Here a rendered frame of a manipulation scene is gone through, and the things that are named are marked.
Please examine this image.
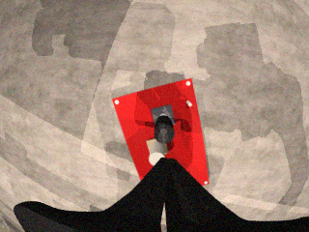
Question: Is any red circuit board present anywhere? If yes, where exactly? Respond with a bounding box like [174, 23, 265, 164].
[112, 78, 209, 186]

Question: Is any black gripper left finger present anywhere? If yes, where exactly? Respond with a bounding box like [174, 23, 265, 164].
[13, 158, 170, 232]

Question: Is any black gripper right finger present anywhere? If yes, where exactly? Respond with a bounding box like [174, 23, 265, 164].
[165, 159, 309, 232]

